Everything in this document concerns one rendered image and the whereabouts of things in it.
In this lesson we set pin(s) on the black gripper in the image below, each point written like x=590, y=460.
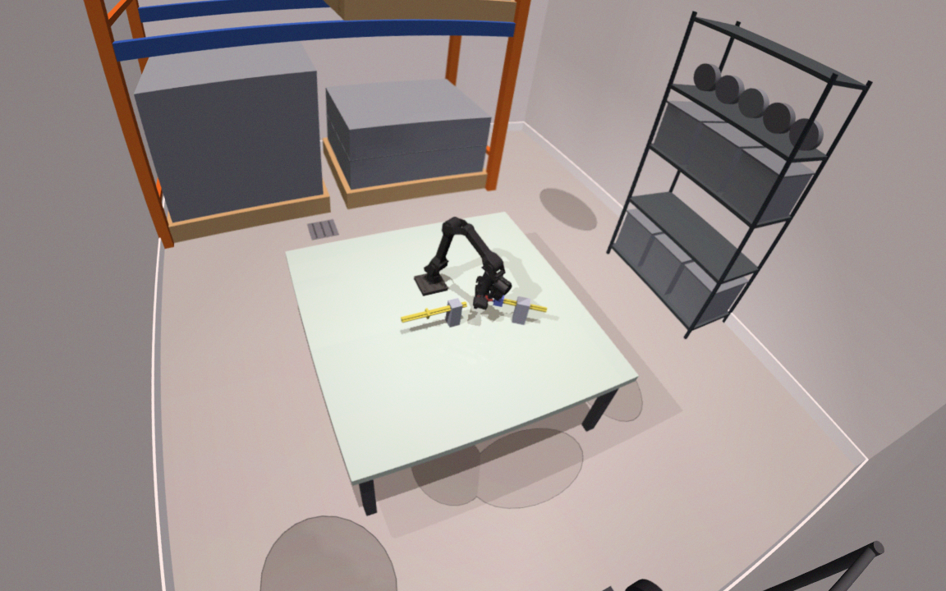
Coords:
x=481, y=290

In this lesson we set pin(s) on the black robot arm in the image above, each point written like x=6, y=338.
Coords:
x=492, y=261

